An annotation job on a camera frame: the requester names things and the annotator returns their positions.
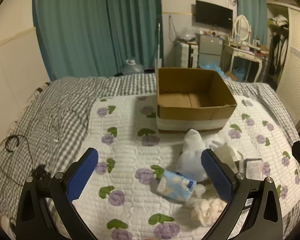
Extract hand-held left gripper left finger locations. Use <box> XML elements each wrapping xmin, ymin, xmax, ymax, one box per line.
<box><xmin>15</xmin><ymin>147</ymin><xmax>100</xmax><ymax>240</ymax></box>

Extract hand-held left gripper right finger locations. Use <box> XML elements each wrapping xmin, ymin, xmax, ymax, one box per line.
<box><xmin>200</xmin><ymin>148</ymin><xmax>283</xmax><ymax>240</ymax></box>

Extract translucent crinkled packet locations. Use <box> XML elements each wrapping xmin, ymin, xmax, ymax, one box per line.
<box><xmin>212</xmin><ymin>142</ymin><xmax>238</xmax><ymax>168</ymax></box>

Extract pale blue sock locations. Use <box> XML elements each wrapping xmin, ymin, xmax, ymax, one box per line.
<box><xmin>177</xmin><ymin>150</ymin><xmax>210</xmax><ymax>180</ymax></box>

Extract cream lace cloth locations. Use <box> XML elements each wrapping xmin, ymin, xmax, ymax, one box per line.
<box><xmin>191</xmin><ymin>199</ymin><xmax>228</xmax><ymax>227</ymax></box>

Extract white packet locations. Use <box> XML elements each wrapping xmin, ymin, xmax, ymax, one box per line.
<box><xmin>240</xmin><ymin>158</ymin><xmax>264</xmax><ymax>180</ymax></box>

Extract blue tissue pack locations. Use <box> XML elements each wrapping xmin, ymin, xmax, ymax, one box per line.
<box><xmin>156</xmin><ymin>170</ymin><xmax>197</xmax><ymax>203</ymax></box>

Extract small white sock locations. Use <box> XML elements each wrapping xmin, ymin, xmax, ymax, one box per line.
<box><xmin>187</xmin><ymin>182</ymin><xmax>210</xmax><ymax>207</ymax></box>

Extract floral quilted mat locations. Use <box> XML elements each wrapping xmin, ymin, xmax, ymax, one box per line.
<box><xmin>89</xmin><ymin>95</ymin><xmax>300</xmax><ymax>240</ymax></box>

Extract white louvered wardrobe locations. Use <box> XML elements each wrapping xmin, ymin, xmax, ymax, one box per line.
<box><xmin>267</xmin><ymin>2</ymin><xmax>300</xmax><ymax>125</ymax></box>

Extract brown cardboard floor box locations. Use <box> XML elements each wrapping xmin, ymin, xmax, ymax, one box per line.
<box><xmin>224</xmin><ymin>70</ymin><xmax>238</xmax><ymax>82</ymax></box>

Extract blue plastic basket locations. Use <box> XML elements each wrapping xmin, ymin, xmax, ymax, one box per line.
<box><xmin>234</xmin><ymin>66</ymin><xmax>248</xmax><ymax>82</ymax></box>

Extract blue plastic bags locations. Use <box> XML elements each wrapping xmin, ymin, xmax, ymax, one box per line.
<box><xmin>200</xmin><ymin>61</ymin><xmax>227</xmax><ymax>80</ymax></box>

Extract hanging dark clothes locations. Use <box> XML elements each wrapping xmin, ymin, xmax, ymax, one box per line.
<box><xmin>269</xmin><ymin>26</ymin><xmax>289</xmax><ymax>75</ymax></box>

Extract group of cosmetics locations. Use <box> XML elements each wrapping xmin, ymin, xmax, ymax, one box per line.
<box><xmin>240</xmin><ymin>42</ymin><xmax>269</xmax><ymax>55</ymax></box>

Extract white dressing table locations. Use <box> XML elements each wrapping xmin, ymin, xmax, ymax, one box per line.
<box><xmin>222</xmin><ymin>42</ymin><xmax>269</xmax><ymax>82</ymax></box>

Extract clear water jug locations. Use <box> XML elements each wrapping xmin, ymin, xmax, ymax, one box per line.
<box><xmin>121</xmin><ymin>59</ymin><xmax>143</xmax><ymax>75</ymax></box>

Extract white suitcase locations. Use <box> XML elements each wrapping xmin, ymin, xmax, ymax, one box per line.
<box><xmin>179</xmin><ymin>42</ymin><xmax>199</xmax><ymax>68</ymax></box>

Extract white flat mop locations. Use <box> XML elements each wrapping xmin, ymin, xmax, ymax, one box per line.
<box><xmin>155</xmin><ymin>22</ymin><xmax>163</xmax><ymax>73</ymax></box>

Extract grey small fridge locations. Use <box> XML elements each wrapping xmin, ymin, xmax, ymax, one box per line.
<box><xmin>197</xmin><ymin>34</ymin><xmax>225</xmax><ymax>68</ymax></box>

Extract crumpled white clothes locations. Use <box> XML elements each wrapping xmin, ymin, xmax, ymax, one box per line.
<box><xmin>274</xmin><ymin>15</ymin><xmax>289</xmax><ymax>27</ymax></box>

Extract white oval mirror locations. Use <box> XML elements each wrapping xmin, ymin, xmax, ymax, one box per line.
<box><xmin>232</xmin><ymin>15</ymin><xmax>250</xmax><ymax>43</ymax></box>

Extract clear plastic bag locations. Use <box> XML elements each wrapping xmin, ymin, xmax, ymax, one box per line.
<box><xmin>179</xmin><ymin>26</ymin><xmax>197</xmax><ymax>40</ymax></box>

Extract wide teal curtain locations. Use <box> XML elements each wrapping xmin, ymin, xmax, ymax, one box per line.
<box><xmin>32</xmin><ymin>0</ymin><xmax>112</xmax><ymax>80</ymax></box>

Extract light blue curtain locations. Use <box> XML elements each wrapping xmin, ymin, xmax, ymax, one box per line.
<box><xmin>234</xmin><ymin>0</ymin><xmax>268</xmax><ymax>44</ymax></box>

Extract black cable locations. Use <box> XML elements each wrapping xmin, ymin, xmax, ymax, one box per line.
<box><xmin>0</xmin><ymin>135</ymin><xmax>40</xmax><ymax>185</ymax></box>

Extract hanging wall cable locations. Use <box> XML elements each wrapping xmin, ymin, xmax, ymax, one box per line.
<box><xmin>169</xmin><ymin>15</ymin><xmax>177</xmax><ymax>43</ymax></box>

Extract black wall television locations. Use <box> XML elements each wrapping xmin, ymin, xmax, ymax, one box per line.
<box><xmin>195</xmin><ymin>0</ymin><xmax>234</xmax><ymax>30</ymax></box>

